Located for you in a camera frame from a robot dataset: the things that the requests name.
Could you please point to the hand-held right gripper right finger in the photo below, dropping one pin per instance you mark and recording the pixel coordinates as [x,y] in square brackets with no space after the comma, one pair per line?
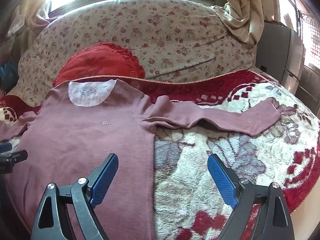
[221,177]

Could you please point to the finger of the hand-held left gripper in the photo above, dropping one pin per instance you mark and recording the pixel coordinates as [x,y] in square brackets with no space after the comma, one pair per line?
[15,156]

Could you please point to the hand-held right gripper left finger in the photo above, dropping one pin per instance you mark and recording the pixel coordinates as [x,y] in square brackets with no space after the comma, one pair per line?
[105,177]

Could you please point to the pink long-sleeve shirt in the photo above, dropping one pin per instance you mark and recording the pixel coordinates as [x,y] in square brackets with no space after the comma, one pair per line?
[87,135]

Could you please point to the red and white plush blanket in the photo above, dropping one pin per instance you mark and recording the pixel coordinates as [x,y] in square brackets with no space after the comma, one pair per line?
[200,180]

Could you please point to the blue cloth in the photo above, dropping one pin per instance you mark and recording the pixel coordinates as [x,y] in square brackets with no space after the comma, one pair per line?
[6,71]

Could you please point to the red ruffled pillow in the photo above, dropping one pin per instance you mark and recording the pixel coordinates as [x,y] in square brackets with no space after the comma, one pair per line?
[100,62]

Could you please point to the grey cabinet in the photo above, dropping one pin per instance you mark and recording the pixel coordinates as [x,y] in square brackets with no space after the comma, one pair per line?
[280,50]

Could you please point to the pale sheer curtain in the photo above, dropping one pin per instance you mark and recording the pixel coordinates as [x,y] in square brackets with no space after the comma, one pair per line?
[30,12]

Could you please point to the beige curtain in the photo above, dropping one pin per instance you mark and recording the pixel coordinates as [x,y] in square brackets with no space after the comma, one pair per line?
[240,12]

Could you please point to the metal window grille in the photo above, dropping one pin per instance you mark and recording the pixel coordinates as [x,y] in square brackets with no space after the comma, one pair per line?
[307,30]

